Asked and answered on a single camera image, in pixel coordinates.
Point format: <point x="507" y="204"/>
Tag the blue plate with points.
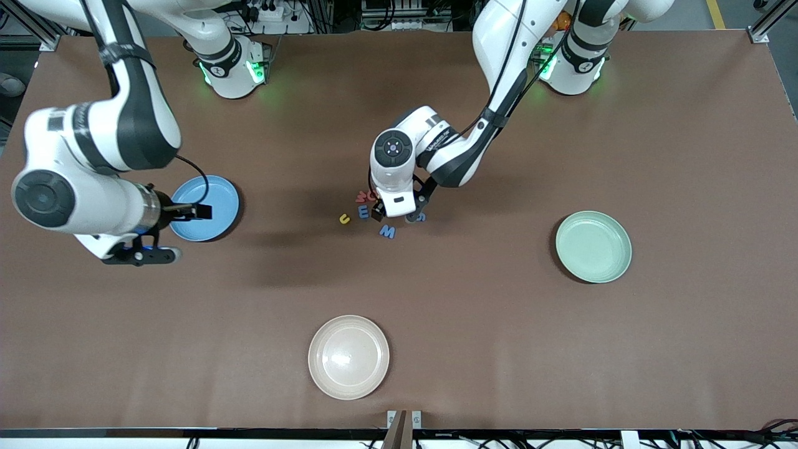
<point x="224" y="215"/>

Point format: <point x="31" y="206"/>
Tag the aluminium frame profile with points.
<point x="759" y="34"/>
<point x="47" y="40"/>

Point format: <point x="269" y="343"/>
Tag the orange toy pile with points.
<point x="562" y="22"/>

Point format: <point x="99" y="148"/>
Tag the blue foam capital W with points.
<point x="387" y="232"/>

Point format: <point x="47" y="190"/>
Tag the blue foam small m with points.
<point x="363" y="212"/>

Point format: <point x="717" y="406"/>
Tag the grey sneaker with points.
<point x="11" y="85"/>

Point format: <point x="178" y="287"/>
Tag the metal table edge bracket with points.
<point x="399" y="430"/>

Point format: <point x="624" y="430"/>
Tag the pale green plate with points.
<point x="593" y="247"/>

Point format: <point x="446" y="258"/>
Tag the pink foam small w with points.
<point x="363" y="196"/>

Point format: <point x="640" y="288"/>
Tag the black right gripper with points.
<point x="167" y="210"/>

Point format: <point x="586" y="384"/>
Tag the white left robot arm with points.
<point x="499" y="50"/>

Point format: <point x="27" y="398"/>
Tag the black table edge rail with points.
<point x="187" y="433"/>

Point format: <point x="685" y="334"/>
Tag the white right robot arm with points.
<point x="137" y="125"/>

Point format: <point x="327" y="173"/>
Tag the beige plate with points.
<point x="349" y="357"/>

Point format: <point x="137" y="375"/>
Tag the equipment rack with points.
<point x="405" y="15"/>

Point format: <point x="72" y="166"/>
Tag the white power strip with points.
<point x="268" y="11"/>

